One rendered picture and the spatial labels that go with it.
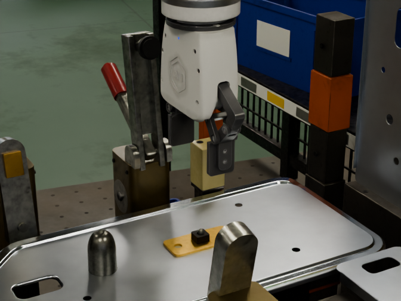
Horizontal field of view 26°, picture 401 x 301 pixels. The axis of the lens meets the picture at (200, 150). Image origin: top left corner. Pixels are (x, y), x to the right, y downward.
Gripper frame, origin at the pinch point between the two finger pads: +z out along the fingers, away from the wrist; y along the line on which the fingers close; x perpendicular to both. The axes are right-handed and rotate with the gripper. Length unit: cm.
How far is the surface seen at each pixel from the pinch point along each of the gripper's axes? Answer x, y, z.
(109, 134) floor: 95, -259, 112
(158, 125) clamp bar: 1.3, -13.4, 2.0
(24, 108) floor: 72, -309, 112
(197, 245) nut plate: -0.9, 1.1, 11.6
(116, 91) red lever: -0.8, -21.8, -0.2
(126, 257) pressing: -9.1, -0.8, 11.9
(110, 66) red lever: -0.2, -25.0, -2.7
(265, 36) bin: 35, -41, 2
